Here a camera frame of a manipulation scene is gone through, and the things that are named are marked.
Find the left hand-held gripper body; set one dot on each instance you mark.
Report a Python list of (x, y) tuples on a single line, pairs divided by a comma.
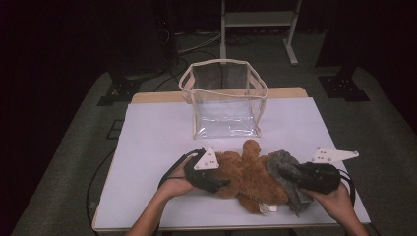
[(200, 177)]

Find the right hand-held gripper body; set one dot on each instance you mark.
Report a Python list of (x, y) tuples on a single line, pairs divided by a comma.
[(319, 178)]

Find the grey fluffy cloth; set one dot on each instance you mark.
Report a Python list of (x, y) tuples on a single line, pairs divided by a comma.
[(278, 160)]

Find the brown teddy bear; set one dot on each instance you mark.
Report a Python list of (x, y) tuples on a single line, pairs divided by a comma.
[(249, 177)]

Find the clear plastic bag cream trim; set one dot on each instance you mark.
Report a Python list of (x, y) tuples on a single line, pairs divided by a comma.
[(226, 118)]

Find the person's left hand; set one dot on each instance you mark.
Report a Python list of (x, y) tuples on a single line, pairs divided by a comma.
[(175, 185)]

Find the person's right hand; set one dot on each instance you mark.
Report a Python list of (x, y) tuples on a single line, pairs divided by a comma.
[(334, 201)]

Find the white table cover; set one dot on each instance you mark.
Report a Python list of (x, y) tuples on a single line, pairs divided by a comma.
[(147, 131)]

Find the wooden table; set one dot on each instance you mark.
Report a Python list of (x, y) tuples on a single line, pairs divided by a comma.
[(157, 97)]

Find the black stand base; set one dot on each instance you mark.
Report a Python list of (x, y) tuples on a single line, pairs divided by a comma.
[(344, 88), (121, 90)]

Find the black floor socket plate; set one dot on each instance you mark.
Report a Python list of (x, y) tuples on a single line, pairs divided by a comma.
[(115, 129)]

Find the black equipment stand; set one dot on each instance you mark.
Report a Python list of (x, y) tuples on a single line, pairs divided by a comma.
[(168, 32)]

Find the white metal stand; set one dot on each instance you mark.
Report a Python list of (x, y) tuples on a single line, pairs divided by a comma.
[(259, 19)]

